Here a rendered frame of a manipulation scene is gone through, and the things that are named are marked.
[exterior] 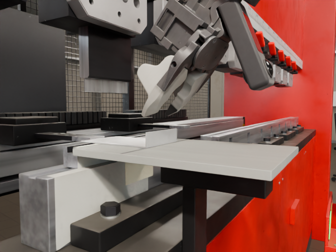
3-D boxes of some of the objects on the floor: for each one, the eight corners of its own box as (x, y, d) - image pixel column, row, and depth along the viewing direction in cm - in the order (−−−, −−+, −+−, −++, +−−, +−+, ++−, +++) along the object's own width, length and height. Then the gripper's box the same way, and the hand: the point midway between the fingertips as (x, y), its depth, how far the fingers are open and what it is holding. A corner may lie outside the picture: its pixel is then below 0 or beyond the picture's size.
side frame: (326, 242, 226) (338, -68, 210) (222, 219, 270) (225, -38, 254) (328, 230, 247) (339, -52, 231) (231, 211, 291) (234, -27, 275)
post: (130, 283, 174) (127, -67, 160) (124, 280, 176) (120, -64, 162) (135, 278, 178) (133, -63, 164) (129, 276, 181) (126, -60, 166)
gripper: (226, -21, 44) (151, 91, 52) (189, -62, 33) (102, 87, 41) (271, 9, 41) (184, 123, 49) (245, -24, 30) (140, 128, 38)
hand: (163, 112), depth 43 cm, fingers open, 5 cm apart
